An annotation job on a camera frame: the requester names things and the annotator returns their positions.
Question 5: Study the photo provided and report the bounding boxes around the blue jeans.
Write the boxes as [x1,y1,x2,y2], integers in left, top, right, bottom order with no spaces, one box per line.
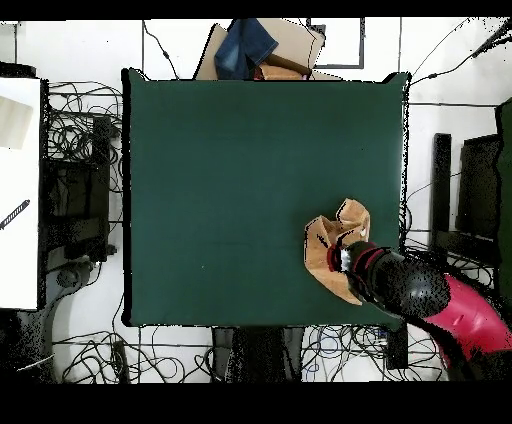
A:
[213,17,280,81]

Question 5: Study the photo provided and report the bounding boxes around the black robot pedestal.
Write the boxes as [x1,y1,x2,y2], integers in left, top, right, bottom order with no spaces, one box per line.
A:
[210,325,306,383]

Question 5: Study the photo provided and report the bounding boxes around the black cable tangle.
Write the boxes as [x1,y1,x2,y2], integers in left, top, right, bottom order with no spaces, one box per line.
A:
[307,229,497,383]

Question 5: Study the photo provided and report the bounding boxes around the white desk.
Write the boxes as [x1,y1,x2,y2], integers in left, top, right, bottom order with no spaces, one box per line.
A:
[0,76,42,310]

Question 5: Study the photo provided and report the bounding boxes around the wide black stand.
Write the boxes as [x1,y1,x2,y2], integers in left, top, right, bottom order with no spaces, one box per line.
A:
[455,133,503,265]

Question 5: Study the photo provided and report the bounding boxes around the tan towel in box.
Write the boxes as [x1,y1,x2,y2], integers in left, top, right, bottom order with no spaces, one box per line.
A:
[259,63,306,81]

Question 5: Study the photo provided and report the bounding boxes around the tan terry towel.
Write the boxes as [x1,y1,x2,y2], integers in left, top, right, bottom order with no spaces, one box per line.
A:
[303,197,372,306]

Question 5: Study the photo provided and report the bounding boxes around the beige block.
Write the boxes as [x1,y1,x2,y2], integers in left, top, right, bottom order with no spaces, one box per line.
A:
[0,95,34,151]

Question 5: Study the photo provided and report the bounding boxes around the cardboard box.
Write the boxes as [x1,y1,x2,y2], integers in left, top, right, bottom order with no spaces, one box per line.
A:
[193,17,343,81]

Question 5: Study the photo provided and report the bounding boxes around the black ridged tool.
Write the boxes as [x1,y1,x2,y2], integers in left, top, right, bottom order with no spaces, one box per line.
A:
[0,198,31,231]

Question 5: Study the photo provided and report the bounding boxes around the narrow black post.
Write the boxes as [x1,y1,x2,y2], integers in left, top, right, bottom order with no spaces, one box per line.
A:
[427,132,452,275]

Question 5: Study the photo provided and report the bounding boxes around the black equipment rack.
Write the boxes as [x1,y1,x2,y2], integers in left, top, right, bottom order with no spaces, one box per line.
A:
[41,115,114,262]

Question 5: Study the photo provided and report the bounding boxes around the black rectangular floor frame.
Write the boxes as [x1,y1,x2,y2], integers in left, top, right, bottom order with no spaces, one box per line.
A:
[306,17,366,70]

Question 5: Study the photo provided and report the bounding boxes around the dark green table cloth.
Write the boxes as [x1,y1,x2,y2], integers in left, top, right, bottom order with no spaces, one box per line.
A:
[121,67,411,331]

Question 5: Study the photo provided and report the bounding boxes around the black looped cables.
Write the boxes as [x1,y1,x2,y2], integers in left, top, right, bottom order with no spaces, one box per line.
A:
[46,80,123,161]

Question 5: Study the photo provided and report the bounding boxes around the black round caster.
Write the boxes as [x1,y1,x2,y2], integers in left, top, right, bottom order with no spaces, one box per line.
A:
[55,265,83,289]

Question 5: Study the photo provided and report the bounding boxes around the small black box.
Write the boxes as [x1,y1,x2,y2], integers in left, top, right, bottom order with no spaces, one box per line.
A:
[385,323,409,370]

